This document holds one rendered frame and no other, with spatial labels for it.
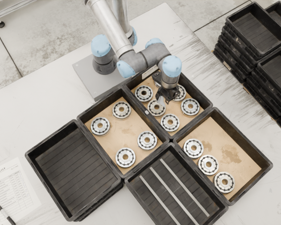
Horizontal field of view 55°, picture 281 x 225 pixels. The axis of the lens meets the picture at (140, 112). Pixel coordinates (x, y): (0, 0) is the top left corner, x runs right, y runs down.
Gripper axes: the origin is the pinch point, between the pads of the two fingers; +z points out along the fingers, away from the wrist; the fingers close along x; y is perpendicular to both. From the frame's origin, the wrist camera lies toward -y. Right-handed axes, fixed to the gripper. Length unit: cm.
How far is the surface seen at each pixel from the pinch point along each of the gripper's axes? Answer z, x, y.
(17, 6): 83, -27, -192
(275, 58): 58, 113, 6
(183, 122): 12.7, 4.3, 13.9
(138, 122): 12.8, -15.5, -0.8
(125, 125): 12.8, -22.2, -3.5
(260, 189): 26, 18, 65
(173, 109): 12.7, 4.6, 4.7
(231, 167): 12.7, 8.7, 47.0
